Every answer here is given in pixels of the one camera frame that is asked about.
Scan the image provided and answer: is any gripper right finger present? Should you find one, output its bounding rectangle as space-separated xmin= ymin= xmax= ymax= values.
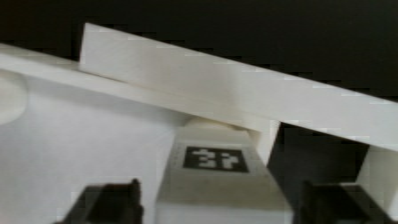
xmin=298 ymin=182 xmax=398 ymax=224

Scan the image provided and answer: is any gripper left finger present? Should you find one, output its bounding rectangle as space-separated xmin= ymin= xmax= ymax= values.
xmin=55 ymin=179 xmax=143 ymax=224

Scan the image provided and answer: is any white right fence wall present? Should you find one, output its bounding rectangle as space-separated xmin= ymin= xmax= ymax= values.
xmin=79 ymin=24 xmax=398 ymax=151

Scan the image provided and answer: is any white square tabletop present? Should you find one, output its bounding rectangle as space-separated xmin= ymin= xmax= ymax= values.
xmin=0 ymin=43 xmax=282 ymax=224

